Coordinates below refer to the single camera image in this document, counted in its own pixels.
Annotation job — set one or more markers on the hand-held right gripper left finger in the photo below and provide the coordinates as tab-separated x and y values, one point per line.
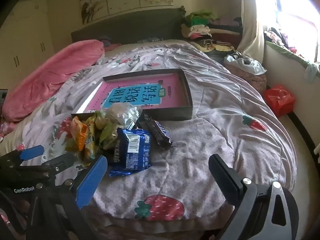
92	180

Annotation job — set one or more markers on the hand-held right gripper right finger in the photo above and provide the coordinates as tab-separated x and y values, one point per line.
223	177

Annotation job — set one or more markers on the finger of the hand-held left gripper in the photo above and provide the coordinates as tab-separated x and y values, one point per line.
60	163
31	153

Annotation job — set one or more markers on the yellow snack packet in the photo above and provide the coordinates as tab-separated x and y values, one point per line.
90	147

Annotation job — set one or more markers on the blue cookie packet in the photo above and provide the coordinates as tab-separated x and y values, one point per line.
135	150

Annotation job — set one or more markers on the clear pastry packet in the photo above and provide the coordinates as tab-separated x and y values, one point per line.
122	116

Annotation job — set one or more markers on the brown chocolate bar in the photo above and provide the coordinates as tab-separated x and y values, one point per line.
158	131

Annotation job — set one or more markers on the shallow dark cardboard box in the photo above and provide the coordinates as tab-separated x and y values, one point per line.
172	113

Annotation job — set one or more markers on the strawberry print quilt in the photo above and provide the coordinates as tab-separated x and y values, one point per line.
200	142

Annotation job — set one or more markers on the pink comforter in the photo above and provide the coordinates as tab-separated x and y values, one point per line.
50	80

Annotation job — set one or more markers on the pink and blue book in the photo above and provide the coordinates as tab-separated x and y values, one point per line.
135	95

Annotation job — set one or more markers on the red plastic bag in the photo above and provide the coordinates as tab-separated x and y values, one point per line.
278	98

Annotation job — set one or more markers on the pink floral fabric bag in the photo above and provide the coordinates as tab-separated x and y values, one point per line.
252	82

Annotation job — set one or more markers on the cream wardrobe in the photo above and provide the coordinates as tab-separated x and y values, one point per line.
25	42

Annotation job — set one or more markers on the white plastic bag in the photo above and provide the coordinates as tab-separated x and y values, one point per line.
250	66

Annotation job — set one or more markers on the folded colourful cloth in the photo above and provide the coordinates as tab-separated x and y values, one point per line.
107	41

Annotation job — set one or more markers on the green window seat cushion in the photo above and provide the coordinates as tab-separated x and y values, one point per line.
287	53

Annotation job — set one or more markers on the cream curtain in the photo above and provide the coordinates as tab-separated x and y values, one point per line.
252	30

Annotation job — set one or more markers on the heap of clothes by window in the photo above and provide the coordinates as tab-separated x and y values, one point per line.
280	37

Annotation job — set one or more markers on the pile of folded clothes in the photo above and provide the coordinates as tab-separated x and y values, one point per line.
200	27

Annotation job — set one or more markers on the grey bed headboard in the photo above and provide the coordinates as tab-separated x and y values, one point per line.
140	27

